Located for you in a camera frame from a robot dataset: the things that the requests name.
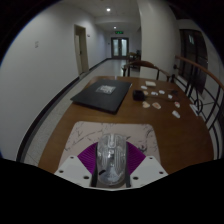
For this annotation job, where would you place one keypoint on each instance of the black railing with wooden handrail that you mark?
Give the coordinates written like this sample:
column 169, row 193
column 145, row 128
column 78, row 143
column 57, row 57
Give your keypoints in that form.
column 200, row 68

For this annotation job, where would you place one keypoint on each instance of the dark framed window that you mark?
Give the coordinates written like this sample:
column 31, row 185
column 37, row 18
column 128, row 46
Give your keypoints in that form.
column 196, row 56

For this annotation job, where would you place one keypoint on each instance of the small white flat box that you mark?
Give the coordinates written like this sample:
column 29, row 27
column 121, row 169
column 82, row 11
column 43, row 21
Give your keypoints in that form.
column 150, row 83

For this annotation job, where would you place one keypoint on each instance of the white notepad with pen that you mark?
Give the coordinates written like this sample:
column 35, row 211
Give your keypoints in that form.
column 194, row 110

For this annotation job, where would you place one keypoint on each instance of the small tan piece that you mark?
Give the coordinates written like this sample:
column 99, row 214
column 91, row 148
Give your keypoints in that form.
column 156, row 105
column 146, row 104

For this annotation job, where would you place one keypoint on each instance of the black closed laptop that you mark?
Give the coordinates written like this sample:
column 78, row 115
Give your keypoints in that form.
column 100, row 95

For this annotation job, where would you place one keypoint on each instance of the wooden armchair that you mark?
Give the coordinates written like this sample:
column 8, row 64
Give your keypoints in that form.
column 145, row 64

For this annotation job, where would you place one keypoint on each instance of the glazed double door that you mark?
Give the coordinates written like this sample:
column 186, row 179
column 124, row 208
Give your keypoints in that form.
column 119, row 47

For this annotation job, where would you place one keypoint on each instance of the small black box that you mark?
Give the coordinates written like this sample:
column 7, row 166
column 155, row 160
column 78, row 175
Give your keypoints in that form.
column 138, row 95

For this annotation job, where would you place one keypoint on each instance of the white marbled mouse pad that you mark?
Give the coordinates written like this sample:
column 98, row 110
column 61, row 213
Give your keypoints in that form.
column 100, row 131

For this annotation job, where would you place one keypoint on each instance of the green exit sign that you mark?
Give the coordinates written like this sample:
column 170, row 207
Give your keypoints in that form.
column 119, row 32

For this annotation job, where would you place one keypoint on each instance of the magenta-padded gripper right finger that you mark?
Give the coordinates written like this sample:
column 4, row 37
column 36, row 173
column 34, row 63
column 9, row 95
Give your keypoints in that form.
column 148, row 168

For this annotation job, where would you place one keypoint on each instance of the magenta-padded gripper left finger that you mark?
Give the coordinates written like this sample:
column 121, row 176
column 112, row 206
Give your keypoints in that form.
column 71, row 168

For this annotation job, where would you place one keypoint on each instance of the light side door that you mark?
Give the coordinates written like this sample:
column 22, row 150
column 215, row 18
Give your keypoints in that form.
column 83, row 50

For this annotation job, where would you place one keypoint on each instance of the small white oval piece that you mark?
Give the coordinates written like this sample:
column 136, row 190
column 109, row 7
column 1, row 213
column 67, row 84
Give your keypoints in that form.
column 176, row 114

